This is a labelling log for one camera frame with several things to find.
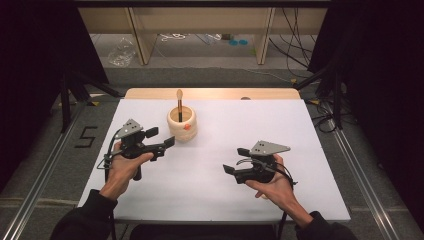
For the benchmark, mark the clear plastic bag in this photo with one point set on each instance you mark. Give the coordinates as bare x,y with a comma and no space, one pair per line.
121,53

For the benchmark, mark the black curtain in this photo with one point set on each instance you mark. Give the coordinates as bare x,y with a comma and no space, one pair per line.
33,66
383,83

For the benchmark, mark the black metal stand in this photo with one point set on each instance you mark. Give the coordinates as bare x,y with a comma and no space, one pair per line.
65,106
338,106

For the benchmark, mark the cream ribbed brush holder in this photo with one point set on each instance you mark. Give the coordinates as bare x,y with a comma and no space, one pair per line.
182,131

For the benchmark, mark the blue round lid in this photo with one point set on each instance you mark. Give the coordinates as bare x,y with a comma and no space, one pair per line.
243,42
233,42

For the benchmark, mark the person's right hand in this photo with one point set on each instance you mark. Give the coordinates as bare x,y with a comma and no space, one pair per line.
278,188

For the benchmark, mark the light wooden desk frame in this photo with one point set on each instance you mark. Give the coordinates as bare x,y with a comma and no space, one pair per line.
140,33

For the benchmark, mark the person's left hand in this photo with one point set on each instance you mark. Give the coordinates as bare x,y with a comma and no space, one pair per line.
121,173

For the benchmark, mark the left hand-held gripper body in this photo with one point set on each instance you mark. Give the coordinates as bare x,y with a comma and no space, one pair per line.
133,148

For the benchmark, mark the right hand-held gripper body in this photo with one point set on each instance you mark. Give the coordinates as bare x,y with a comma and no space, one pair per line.
263,160

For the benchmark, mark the aluminium rail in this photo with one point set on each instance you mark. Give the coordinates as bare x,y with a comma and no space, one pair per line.
363,186
40,186

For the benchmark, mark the white foam board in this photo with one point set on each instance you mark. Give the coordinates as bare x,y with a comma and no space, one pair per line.
206,186

